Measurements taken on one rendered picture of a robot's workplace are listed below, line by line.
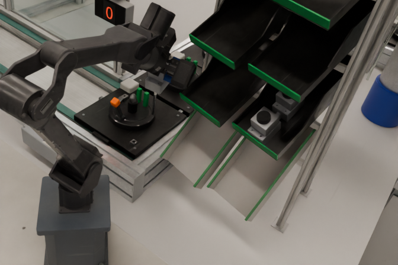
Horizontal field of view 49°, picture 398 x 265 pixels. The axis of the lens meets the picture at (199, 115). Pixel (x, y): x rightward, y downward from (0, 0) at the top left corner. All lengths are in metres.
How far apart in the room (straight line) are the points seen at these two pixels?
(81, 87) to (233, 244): 0.72
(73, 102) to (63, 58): 0.77
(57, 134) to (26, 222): 0.48
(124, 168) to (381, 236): 1.01
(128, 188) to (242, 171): 0.32
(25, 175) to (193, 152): 0.48
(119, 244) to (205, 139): 0.34
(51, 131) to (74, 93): 0.74
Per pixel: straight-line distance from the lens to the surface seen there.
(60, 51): 0.69
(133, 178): 1.16
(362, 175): 1.54
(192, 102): 1.02
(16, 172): 1.33
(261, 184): 1.09
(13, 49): 1.72
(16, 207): 1.25
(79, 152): 0.85
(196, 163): 1.13
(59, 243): 1.00
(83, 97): 1.47
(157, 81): 1.05
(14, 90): 0.67
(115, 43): 0.79
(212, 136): 1.13
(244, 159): 1.11
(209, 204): 1.26
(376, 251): 1.82
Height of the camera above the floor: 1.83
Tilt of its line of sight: 39 degrees down
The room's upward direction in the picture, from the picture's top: 12 degrees clockwise
